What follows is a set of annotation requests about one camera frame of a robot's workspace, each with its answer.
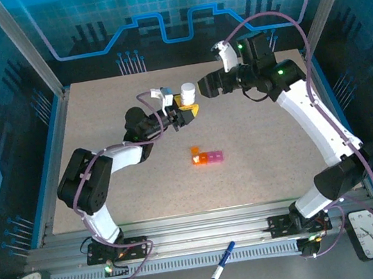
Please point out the white orange pill bottle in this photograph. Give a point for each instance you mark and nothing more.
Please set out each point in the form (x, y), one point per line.
(188, 99)

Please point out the white bottle cap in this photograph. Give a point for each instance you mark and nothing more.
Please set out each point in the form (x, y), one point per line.
(188, 88)

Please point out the orange pink pill organizer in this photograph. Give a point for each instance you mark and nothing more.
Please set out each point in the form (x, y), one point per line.
(212, 157)

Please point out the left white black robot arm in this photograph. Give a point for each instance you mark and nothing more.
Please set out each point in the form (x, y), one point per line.
(122, 156)

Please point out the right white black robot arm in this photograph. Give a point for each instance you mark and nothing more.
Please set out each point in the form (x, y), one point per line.
(310, 121)

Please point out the aluminium front beam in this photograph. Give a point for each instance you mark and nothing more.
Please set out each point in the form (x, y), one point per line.
(203, 228)

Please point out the black controller module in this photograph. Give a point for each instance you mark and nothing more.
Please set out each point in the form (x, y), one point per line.
(120, 269)
(309, 247)

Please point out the blue white marker pen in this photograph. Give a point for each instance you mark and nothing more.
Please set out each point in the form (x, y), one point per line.
(223, 261)

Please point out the black rectangular clock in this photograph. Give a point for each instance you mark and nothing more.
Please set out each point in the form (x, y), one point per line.
(370, 233)

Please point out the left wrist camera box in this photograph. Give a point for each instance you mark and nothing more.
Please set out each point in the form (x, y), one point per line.
(167, 98)

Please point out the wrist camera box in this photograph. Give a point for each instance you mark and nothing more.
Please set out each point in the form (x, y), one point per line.
(167, 98)
(228, 57)

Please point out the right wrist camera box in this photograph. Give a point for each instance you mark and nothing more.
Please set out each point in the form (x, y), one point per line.
(228, 57)

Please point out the aluminium side rail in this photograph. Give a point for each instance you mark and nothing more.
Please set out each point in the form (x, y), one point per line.
(323, 91)
(59, 130)

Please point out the aluminium frame post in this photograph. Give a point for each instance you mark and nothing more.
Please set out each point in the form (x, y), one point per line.
(326, 3)
(29, 47)

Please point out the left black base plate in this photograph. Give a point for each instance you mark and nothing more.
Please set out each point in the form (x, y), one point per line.
(139, 248)

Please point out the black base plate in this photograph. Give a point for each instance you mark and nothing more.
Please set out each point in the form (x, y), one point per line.
(139, 248)
(278, 227)

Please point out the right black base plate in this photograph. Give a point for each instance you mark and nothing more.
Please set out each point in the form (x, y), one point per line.
(278, 227)

